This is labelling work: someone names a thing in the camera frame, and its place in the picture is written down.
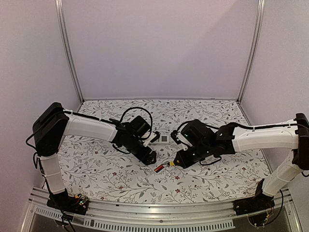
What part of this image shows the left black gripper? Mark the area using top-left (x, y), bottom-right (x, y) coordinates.
top-left (126, 136), bottom-right (157, 166)

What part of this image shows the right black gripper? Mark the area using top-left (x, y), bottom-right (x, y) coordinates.
top-left (174, 143), bottom-right (211, 169)

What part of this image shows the yellow handled screwdriver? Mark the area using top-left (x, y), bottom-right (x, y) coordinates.
top-left (162, 161), bottom-right (175, 167)

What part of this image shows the plain white remote control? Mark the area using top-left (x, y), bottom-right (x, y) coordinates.
top-left (151, 164), bottom-right (165, 174)

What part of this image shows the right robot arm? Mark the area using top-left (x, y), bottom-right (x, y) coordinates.
top-left (169, 113), bottom-right (309, 211)

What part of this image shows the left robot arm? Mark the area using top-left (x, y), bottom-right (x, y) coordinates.
top-left (26, 102), bottom-right (160, 210)

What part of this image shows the white remote with screen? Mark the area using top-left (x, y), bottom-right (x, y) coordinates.
top-left (150, 135), bottom-right (170, 145)

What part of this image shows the floral patterned table mat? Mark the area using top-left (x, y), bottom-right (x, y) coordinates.
top-left (58, 100), bottom-right (270, 204)

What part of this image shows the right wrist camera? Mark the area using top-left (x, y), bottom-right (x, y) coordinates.
top-left (170, 130), bottom-right (189, 151)

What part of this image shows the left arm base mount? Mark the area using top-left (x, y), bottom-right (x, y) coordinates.
top-left (47, 192), bottom-right (89, 215)

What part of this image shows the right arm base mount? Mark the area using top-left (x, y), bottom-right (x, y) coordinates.
top-left (233, 197), bottom-right (275, 227)

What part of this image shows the front aluminium rail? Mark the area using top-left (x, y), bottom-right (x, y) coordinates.
top-left (20, 187), bottom-right (303, 232)

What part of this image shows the right aluminium frame post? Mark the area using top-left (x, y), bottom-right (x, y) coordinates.
top-left (237, 0), bottom-right (266, 104)

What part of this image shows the aluminium frame post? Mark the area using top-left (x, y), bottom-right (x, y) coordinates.
top-left (55, 0), bottom-right (84, 103)
top-left (237, 0), bottom-right (266, 104)

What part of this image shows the left aluminium frame post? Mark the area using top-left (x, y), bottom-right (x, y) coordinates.
top-left (55, 0), bottom-right (84, 103)

